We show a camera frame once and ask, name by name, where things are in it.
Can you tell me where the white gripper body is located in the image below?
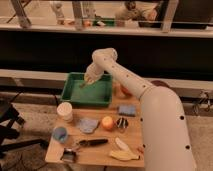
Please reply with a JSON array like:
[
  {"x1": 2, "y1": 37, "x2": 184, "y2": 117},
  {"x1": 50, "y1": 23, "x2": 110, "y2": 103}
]
[{"x1": 84, "y1": 63, "x2": 104, "y2": 84}]

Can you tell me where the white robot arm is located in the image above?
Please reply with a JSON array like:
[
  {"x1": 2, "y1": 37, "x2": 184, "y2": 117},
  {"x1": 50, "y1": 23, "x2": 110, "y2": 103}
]
[{"x1": 84, "y1": 48, "x2": 196, "y2": 171}]

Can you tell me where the green plastic tray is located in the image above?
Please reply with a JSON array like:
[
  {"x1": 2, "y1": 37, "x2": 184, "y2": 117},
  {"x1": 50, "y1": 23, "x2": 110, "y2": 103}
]
[{"x1": 61, "y1": 72, "x2": 112, "y2": 107}]

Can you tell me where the red bowl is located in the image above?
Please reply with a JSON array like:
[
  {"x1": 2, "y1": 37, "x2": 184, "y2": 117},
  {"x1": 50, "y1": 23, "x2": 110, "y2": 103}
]
[{"x1": 120, "y1": 84, "x2": 132, "y2": 97}]

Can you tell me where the white plastic cup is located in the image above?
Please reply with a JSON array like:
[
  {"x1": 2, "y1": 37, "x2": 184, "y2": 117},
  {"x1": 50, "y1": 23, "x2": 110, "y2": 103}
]
[{"x1": 57, "y1": 102, "x2": 73, "y2": 122}]

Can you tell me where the blue sponge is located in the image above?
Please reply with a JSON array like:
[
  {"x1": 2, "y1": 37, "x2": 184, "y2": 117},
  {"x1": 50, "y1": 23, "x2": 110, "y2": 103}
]
[{"x1": 118, "y1": 105, "x2": 136, "y2": 117}]

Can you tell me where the orange apple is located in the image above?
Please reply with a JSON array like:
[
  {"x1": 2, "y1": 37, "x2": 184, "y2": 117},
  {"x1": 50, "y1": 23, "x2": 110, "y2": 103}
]
[{"x1": 101, "y1": 116, "x2": 114, "y2": 131}]

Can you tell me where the blue grey cloth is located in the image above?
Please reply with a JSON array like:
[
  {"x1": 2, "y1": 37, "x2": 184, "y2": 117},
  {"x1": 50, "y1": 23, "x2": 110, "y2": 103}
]
[{"x1": 77, "y1": 118, "x2": 99, "y2": 134}]

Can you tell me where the black binder clip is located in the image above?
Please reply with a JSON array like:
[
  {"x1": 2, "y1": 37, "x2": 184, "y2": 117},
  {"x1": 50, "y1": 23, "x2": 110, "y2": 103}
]
[{"x1": 116, "y1": 117, "x2": 129, "y2": 132}]

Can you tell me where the blue cup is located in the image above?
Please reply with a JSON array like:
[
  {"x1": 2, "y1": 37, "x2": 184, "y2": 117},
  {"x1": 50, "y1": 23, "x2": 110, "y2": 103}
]
[{"x1": 52, "y1": 127, "x2": 68, "y2": 143}]

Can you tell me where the person in background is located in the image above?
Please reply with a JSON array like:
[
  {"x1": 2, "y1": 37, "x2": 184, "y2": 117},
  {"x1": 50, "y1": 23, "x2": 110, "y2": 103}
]
[{"x1": 115, "y1": 0, "x2": 160, "y2": 26}]

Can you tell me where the yellow banana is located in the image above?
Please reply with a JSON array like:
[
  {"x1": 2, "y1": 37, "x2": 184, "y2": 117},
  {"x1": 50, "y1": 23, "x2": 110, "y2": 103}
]
[{"x1": 109, "y1": 150, "x2": 140, "y2": 161}]

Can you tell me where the black office chair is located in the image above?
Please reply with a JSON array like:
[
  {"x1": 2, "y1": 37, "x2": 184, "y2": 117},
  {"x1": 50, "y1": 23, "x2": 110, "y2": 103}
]
[{"x1": 0, "y1": 99, "x2": 49, "y2": 159}]

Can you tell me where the black handled scoop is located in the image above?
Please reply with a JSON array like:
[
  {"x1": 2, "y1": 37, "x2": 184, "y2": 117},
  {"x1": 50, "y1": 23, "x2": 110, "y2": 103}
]
[{"x1": 60, "y1": 139, "x2": 108, "y2": 163}]

